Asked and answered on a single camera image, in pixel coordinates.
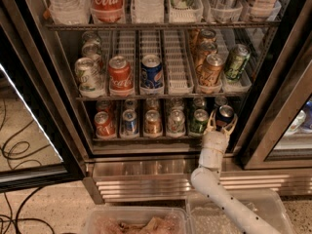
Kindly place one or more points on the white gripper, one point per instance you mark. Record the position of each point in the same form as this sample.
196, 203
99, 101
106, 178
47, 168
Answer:
214, 141

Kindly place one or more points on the blue pepsi can bottom front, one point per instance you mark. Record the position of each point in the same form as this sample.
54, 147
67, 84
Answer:
224, 115

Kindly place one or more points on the blue pepsi can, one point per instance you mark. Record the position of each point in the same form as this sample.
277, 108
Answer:
220, 101
224, 115

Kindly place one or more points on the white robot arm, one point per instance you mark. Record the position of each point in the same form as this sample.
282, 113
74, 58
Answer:
206, 180

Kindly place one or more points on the green sprite can bottom front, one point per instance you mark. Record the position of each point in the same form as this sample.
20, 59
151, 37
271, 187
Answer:
198, 122

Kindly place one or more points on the blue pepsi can bottom behind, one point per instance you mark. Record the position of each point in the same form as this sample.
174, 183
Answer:
220, 101

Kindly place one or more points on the white green can bottom front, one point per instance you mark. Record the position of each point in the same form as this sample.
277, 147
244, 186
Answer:
176, 123

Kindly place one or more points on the orange can middle front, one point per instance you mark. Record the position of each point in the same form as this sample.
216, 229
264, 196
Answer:
211, 68

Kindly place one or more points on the orange can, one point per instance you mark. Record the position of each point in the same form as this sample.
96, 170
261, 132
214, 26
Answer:
211, 68
152, 123

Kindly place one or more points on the empty white can tray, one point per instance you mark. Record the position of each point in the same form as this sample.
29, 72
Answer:
179, 77

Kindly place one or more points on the orange can bottom front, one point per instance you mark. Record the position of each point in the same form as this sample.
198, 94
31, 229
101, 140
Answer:
152, 123

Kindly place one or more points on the green can middle right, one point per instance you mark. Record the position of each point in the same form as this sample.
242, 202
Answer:
236, 61

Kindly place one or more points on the blue pepsi can middle shelf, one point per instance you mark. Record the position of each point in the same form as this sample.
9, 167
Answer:
151, 72

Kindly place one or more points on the blue white can bottom front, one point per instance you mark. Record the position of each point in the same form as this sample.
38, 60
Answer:
130, 122

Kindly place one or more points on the red coca-cola can middle shelf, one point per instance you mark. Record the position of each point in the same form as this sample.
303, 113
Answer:
120, 72

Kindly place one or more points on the red coke can bottom front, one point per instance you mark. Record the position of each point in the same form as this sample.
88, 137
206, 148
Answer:
104, 125

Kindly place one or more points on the white green can middle shelf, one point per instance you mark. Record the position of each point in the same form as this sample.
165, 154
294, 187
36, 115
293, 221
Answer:
86, 71

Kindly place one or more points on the red coca-cola bottle top shelf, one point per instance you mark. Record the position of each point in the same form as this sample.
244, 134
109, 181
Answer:
107, 10

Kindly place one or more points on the glass fridge door left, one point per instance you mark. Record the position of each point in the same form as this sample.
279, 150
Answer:
42, 122

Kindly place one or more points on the clear plastic bin right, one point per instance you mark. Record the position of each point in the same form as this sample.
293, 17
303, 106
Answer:
207, 218

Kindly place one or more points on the clear plastic bin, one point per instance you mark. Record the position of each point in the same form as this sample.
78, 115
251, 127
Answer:
137, 220
207, 218

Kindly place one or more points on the clear water bottle top centre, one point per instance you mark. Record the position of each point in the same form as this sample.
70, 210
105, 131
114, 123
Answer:
148, 11

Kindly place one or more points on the clear water bottle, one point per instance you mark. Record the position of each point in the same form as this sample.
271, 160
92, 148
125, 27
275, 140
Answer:
148, 11
70, 12

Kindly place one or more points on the clear plastic bin left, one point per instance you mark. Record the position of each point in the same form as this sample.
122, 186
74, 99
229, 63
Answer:
137, 220

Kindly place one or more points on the clear water bottle top left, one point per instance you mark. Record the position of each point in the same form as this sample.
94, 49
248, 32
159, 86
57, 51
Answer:
70, 12

